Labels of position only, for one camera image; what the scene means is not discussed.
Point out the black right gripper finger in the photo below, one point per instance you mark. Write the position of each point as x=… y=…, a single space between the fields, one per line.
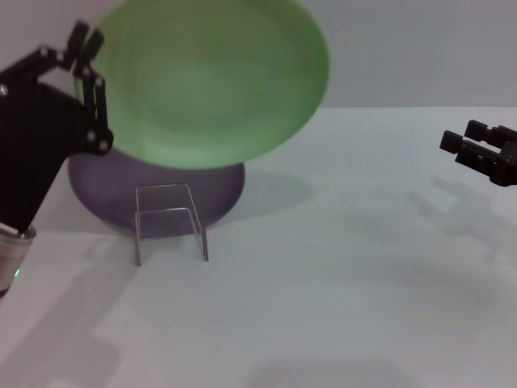
x=480 y=155
x=505 y=135

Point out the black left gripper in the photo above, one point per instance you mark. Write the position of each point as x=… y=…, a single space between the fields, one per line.
x=36 y=145

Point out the light green plate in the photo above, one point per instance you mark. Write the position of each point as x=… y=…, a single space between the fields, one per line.
x=210 y=81

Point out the lavender plate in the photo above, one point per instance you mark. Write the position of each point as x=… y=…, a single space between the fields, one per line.
x=113 y=190

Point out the clear acrylic plate rack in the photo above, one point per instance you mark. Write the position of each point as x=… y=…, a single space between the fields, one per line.
x=161 y=209

